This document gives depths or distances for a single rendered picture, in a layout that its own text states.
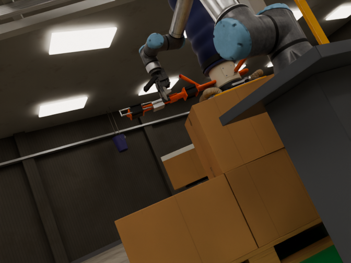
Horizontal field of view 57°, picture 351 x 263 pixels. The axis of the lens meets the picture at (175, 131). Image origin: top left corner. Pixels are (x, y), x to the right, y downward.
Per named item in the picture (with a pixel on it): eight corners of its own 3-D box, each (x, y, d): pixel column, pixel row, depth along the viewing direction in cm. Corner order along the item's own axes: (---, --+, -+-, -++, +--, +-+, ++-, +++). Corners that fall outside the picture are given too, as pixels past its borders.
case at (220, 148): (290, 145, 215) (263, 93, 223) (320, 131, 176) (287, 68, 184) (209, 180, 205) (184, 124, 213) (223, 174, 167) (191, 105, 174)
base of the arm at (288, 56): (336, 54, 118) (323, 32, 120) (298, 62, 110) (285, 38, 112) (302, 80, 134) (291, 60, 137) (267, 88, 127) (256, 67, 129)
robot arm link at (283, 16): (316, 35, 121) (295, -2, 125) (283, 40, 114) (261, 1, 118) (290, 58, 134) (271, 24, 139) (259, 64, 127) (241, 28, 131)
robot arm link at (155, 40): (164, 30, 187) (158, 43, 197) (146, 32, 182) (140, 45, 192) (170, 44, 185) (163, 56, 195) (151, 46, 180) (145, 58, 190)
